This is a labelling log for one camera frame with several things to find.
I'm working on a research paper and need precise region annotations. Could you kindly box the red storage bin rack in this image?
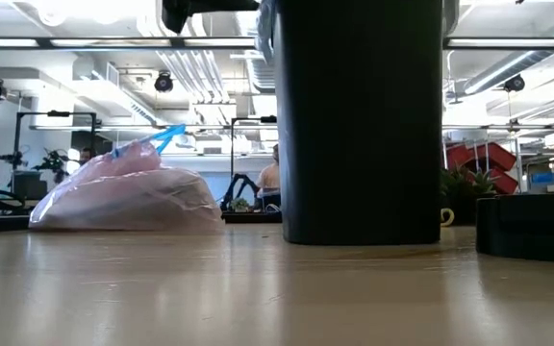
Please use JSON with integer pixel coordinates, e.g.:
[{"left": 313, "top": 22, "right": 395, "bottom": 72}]
[{"left": 443, "top": 141, "right": 519, "bottom": 196}]

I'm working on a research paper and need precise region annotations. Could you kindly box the black light bar frame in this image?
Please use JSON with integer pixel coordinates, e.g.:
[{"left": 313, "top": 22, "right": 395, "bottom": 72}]
[{"left": 0, "top": 36, "right": 554, "bottom": 52}]

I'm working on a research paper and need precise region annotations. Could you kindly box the translucent pink trash bag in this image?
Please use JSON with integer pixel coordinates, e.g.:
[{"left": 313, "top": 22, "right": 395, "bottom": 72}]
[{"left": 28, "top": 123, "right": 226, "bottom": 235}]

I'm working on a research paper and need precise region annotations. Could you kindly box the black metal frame stand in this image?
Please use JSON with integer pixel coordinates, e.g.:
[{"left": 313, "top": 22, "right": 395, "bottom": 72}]
[
  {"left": 11, "top": 111, "right": 100, "bottom": 193},
  {"left": 230, "top": 114, "right": 278, "bottom": 182}
]

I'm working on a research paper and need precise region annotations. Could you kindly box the small potted succulent plant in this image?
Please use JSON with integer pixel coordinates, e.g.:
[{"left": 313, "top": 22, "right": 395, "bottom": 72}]
[{"left": 440, "top": 165, "right": 499, "bottom": 226}]

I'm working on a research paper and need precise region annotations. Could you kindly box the black trash bin lid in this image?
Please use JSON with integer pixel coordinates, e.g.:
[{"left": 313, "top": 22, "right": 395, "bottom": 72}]
[{"left": 474, "top": 191, "right": 554, "bottom": 265}]

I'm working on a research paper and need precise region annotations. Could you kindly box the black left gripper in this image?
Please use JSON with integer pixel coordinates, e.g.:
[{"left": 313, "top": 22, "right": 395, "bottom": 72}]
[{"left": 161, "top": 0, "right": 262, "bottom": 35}]

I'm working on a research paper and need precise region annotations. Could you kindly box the black plastic trash bin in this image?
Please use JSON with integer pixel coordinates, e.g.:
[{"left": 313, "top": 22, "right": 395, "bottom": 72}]
[{"left": 273, "top": 0, "right": 444, "bottom": 247}]

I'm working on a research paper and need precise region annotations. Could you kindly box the dark rectangular panel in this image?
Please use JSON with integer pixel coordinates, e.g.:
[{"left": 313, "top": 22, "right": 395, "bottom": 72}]
[{"left": 70, "top": 130, "right": 114, "bottom": 155}]

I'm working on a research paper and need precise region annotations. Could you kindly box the dark grey equipment box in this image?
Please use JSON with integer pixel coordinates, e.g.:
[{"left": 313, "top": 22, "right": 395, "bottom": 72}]
[{"left": 12, "top": 170, "right": 48, "bottom": 202}]

